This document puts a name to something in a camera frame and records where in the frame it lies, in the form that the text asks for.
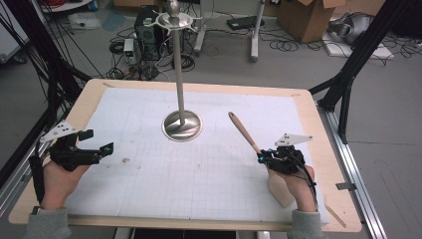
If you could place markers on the clear plastic bag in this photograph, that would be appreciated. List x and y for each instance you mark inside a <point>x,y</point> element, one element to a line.
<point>84,21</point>

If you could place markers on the white stand leg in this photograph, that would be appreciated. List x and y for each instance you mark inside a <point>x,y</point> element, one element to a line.
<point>200,33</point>
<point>256,36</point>

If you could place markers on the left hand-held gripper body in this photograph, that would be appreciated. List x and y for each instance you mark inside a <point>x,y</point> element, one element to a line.
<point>71,154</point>

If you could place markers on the metal utensil stand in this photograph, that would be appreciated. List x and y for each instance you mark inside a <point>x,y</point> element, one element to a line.
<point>181,127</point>

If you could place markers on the metal bracket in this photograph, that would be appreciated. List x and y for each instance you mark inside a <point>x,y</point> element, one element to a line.
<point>346,186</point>

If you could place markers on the white cabinet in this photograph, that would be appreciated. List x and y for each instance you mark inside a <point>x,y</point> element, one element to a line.
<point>10,33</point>

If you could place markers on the grey bag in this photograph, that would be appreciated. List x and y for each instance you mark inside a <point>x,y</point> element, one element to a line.
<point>353,28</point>

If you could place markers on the person's left hand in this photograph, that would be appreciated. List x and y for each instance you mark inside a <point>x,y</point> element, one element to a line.
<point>59,186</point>

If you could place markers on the wooden spatula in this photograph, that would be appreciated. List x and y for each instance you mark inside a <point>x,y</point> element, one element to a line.
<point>244,131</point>

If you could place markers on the white power adapter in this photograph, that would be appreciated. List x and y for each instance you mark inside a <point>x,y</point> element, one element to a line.
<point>128,48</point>

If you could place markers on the white round table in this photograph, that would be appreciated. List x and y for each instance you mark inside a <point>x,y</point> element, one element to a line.
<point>66,6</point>

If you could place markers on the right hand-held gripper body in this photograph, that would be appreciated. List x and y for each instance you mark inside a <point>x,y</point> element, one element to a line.
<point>287,161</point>

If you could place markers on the strip of brown tape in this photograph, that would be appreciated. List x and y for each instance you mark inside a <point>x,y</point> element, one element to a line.
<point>335,216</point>

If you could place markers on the white grid mat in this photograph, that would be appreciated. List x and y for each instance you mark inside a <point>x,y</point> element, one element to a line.
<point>166,186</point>

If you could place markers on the wrist watch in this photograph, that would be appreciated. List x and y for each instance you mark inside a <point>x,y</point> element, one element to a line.
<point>36,210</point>

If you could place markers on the person's right hand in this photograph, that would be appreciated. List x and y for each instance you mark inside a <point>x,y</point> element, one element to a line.
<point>302,189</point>

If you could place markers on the aluminium rail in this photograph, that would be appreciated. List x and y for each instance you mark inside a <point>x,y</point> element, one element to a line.
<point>361,199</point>
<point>16,186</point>

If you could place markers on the black frame struts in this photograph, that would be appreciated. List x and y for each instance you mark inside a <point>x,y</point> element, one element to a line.
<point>351,66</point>
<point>49,66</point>

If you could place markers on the black computer tower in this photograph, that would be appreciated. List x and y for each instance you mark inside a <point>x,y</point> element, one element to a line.
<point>147,36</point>

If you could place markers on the black flat device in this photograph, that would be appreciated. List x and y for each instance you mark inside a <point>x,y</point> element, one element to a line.
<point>244,22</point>

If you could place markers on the cardboard box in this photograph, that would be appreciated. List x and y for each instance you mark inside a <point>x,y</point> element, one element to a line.
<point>305,20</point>

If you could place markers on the white board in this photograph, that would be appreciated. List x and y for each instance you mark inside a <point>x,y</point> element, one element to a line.
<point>365,51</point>

